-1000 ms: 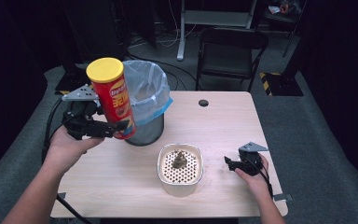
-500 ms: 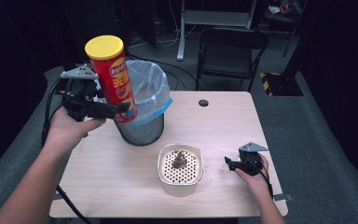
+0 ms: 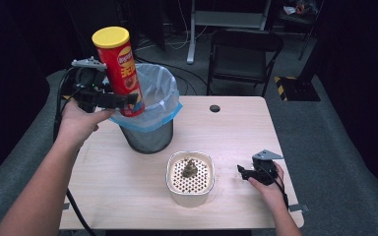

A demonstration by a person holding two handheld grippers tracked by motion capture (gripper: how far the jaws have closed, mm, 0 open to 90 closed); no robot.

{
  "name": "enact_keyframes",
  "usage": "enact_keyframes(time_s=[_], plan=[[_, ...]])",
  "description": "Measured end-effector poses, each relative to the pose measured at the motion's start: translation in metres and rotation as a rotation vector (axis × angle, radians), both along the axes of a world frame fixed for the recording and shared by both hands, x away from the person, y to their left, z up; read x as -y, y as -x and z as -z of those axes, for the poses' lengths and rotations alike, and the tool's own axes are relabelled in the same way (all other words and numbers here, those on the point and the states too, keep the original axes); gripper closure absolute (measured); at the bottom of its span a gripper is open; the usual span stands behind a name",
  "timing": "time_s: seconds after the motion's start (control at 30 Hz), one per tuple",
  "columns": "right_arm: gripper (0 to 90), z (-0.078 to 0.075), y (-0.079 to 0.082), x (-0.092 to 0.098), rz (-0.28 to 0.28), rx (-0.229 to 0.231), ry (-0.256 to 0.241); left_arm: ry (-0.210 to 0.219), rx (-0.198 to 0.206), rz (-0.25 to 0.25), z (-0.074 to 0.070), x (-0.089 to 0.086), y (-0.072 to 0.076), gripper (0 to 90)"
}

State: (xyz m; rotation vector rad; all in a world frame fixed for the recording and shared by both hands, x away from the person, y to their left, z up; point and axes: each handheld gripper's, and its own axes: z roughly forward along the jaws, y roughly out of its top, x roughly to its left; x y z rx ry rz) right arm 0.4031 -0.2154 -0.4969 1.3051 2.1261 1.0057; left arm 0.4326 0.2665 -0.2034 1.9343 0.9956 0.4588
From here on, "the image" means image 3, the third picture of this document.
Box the white square strainer container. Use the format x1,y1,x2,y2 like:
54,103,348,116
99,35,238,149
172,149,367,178
164,149,217,208

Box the person's right hand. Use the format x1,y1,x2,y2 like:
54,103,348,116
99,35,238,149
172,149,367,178
247,161,287,214

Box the person's left hand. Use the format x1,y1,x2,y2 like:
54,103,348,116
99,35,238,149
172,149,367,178
55,97,116,151

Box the clear blue-edged bin bag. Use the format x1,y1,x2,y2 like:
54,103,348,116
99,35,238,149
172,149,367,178
102,63,184,134

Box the lump of wet tea leaves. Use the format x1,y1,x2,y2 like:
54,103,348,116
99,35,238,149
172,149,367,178
180,157,198,179

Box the black floor cable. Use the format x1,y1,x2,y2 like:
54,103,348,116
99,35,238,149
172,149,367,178
134,56,213,96

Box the dark metal mesh trash bin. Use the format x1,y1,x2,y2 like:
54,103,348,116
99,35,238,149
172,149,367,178
119,118,175,155

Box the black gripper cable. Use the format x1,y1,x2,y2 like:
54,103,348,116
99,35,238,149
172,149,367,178
259,162,290,211
52,67,96,236

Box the red chip can yellow lid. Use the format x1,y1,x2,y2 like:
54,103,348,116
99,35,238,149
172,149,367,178
91,26,146,118

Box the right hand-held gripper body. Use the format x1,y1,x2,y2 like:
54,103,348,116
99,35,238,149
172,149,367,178
249,148,284,187

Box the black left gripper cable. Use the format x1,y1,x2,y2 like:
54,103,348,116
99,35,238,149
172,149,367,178
52,67,96,236

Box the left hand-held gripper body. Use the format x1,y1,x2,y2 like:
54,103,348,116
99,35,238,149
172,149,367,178
66,56,113,113

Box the white metal desk frame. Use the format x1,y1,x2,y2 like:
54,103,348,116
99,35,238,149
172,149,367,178
185,0,274,65

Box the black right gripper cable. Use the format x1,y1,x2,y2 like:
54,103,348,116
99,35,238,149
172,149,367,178
259,162,290,211

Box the black folding chair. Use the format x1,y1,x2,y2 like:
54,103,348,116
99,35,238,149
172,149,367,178
206,28,285,98

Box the white floor cable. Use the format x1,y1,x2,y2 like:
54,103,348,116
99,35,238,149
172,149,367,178
161,0,210,51

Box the black base with hazard stripes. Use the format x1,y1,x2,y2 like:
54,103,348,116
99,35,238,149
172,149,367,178
274,75,322,102

